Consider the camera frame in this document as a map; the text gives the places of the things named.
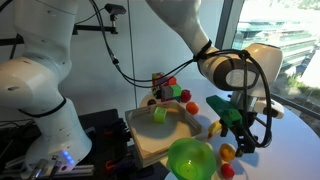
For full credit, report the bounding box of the wooden tray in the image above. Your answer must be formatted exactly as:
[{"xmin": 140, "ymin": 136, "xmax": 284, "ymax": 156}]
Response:
[{"xmin": 125, "ymin": 101, "xmax": 202, "ymax": 167}]

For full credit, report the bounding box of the green plastic bowl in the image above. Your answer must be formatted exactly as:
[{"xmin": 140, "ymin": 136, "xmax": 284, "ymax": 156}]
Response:
[{"xmin": 168, "ymin": 138, "xmax": 217, "ymax": 180}]

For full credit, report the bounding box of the orange fruit back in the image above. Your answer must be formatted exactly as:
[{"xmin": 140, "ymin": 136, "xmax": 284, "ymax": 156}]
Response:
[{"xmin": 186, "ymin": 102, "xmax": 199, "ymax": 115}]

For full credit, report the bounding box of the colourful block stack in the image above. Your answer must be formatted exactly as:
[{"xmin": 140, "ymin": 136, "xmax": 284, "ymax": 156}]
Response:
[{"xmin": 151, "ymin": 72, "xmax": 182, "ymax": 102}]

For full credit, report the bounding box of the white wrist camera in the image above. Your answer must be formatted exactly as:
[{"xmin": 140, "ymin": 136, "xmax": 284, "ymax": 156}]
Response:
[{"xmin": 254, "ymin": 99, "xmax": 284, "ymax": 119}]

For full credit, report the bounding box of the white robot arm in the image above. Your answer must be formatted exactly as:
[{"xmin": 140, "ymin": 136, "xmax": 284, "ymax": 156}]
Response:
[{"xmin": 0, "ymin": 0, "xmax": 282, "ymax": 171}]

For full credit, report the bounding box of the dark red fruit back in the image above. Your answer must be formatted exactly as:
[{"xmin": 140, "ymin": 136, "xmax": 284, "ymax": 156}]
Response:
[{"xmin": 180, "ymin": 90, "xmax": 192, "ymax": 103}]

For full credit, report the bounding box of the thin hanging wall cable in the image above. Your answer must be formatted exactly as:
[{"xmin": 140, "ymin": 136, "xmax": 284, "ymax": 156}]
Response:
[{"xmin": 127, "ymin": 6, "xmax": 139, "ymax": 109}]

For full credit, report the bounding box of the yellow banana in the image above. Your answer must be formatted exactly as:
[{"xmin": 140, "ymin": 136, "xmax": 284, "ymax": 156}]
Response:
[{"xmin": 207, "ymin": 121, "xmax": 222, "ymax": 139}]

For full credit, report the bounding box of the red fruit front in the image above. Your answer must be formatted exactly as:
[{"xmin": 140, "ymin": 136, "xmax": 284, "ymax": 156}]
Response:
[{"xmin": 220, "ymin": 163, "xmax": 235, "ymax": 179}]

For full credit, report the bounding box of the black wall camera mount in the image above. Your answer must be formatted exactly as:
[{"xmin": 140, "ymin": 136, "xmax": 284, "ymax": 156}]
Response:
[{"xmin": 0, "ymin": 4, "xmax": 127, "ymax": 46}]

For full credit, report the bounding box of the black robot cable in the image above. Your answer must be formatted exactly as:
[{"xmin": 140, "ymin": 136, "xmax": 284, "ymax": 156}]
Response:
[{"xmin": 88, "ymin": 0, "xmax": 273, "ymax": 149}]

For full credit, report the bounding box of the orange round fruit front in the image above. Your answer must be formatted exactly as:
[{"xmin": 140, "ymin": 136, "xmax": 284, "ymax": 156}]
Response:
[{"xmin": 219, "ymin": 143, "xmax": 236, "ymax": 162}]

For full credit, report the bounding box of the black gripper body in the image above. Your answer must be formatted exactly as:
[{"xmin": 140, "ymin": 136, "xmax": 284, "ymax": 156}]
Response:
[{"xmin": 229, "ymin": 116, "xmax": 256, "ymax": 153}]

